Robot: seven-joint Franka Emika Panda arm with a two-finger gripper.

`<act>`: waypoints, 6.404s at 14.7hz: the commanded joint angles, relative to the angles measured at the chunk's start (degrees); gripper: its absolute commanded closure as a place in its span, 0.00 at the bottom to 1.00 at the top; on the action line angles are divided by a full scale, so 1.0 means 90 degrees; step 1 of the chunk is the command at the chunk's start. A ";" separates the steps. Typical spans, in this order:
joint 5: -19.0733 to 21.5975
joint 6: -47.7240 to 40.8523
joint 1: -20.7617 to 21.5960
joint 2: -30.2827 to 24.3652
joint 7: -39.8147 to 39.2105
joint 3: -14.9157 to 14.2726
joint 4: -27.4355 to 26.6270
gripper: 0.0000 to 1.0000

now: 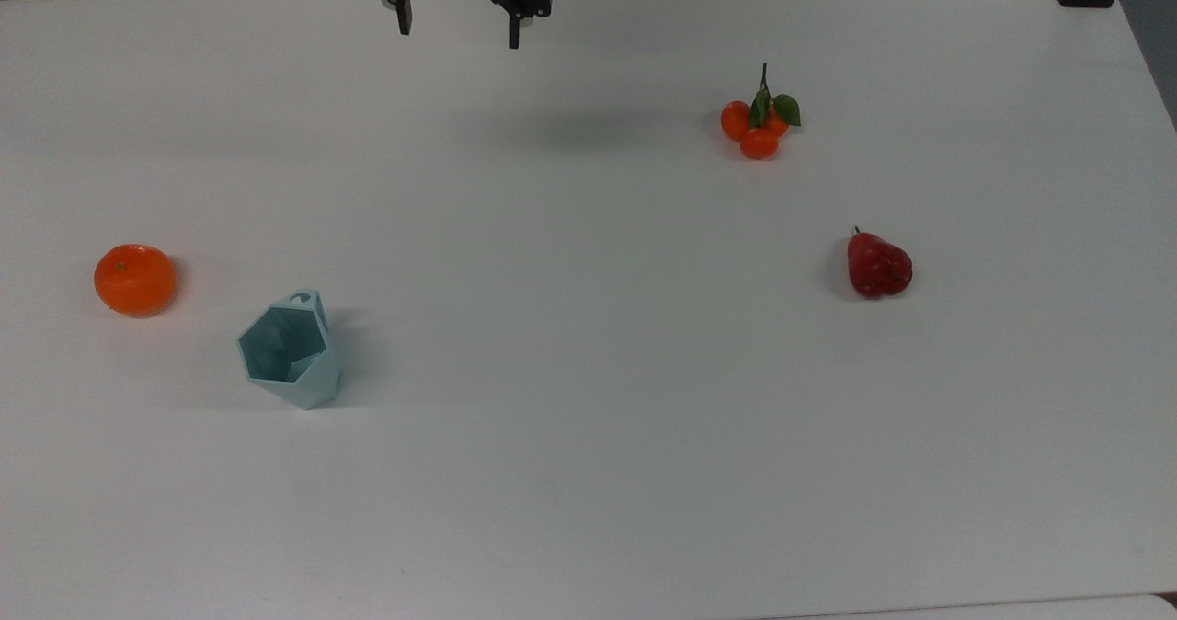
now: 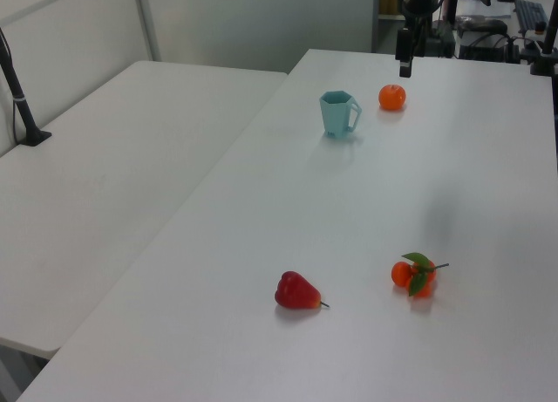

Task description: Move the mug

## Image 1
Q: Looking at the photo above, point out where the tangerine bunch with leaves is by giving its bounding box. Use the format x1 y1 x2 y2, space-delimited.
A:
720 63 803 161

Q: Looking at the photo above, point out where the light blue faceted mug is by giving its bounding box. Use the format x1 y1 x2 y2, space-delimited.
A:
236 290 343 411

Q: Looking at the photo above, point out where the large orange fruit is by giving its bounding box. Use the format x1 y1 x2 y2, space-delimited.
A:
94 244 177 317

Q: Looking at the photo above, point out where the red wax apple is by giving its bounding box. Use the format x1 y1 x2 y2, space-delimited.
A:
847 225 914 300

